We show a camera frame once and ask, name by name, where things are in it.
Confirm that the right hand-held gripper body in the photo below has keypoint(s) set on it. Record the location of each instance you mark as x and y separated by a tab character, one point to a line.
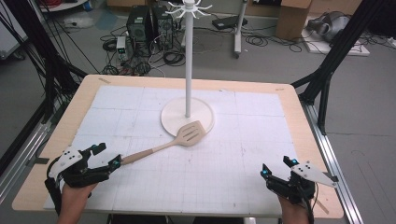
308	174

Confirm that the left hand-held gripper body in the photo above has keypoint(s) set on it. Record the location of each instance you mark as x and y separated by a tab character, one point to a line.
67	159

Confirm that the beige slotted spatula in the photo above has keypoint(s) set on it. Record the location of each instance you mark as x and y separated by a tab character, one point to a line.
190	133

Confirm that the white utensil stand with hooks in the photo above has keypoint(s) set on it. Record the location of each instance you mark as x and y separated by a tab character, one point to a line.
188	62

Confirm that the person's left hand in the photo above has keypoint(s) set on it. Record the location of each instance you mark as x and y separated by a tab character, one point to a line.
76	196

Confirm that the person's right hand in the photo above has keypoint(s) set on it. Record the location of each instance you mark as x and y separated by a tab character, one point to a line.
294	213

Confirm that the black tape piece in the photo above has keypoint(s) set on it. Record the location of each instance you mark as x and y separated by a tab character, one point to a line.
40	160
333	178

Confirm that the thin wooden stick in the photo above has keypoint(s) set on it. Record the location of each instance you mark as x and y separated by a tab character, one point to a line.
323	207

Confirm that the white grid mat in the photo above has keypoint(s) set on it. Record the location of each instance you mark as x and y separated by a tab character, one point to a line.
218	174

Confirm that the small white power supply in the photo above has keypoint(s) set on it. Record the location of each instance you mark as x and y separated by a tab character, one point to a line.
121	46

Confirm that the white flat board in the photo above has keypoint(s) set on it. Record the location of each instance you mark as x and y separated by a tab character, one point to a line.
342	49

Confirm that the white floor stand pole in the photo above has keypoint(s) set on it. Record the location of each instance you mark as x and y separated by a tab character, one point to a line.
238	37

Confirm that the white cabinet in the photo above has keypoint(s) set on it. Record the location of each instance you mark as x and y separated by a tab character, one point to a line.
9	34

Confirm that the brown cardboard box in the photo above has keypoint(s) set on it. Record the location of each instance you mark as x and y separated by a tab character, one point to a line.
292	21

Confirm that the grey rounded device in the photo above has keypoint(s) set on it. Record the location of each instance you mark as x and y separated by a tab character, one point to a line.
331	26

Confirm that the white round table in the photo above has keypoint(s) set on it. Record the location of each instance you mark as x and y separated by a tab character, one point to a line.
62	5

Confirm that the black flat device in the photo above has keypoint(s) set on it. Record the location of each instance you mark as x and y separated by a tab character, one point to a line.
228	22

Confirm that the aluminium rail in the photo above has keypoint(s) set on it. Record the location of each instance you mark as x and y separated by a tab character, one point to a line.
336	165
21	165

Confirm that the black metal frame strut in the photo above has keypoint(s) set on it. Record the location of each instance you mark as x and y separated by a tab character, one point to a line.
330	62
46	62

